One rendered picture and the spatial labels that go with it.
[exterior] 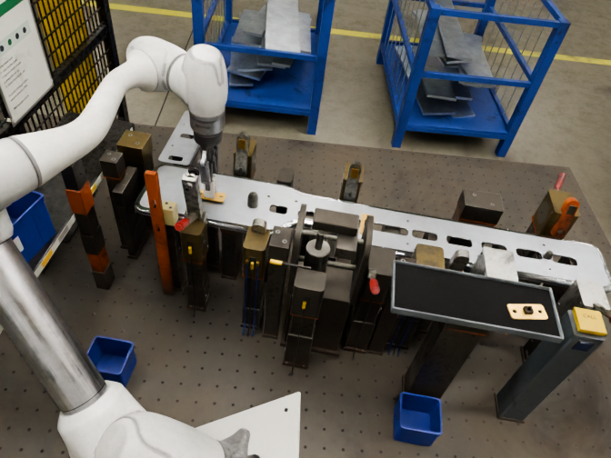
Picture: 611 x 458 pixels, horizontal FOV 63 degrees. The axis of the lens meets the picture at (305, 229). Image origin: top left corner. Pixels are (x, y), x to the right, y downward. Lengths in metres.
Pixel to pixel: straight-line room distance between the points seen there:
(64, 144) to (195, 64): 0.36
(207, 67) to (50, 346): 0.68
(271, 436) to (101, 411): 0.36
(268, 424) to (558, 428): 0.88
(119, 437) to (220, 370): 0.52
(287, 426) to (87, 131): 0.71
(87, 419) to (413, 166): 1.60
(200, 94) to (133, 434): 0.74
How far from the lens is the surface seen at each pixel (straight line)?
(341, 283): 1.37
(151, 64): 1.30
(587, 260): 1.68
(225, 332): 1.57
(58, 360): 1.16
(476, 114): 3.80
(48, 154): 1.01
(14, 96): 1.61
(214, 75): 1.22
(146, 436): 1.04
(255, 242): 1.29
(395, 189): 2.09
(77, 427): 1.20
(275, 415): 1.15
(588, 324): 1.28
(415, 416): 1.52
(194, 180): 1.24
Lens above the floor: 2.04
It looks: 46 degrees down
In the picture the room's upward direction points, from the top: 9 degrees clockwise
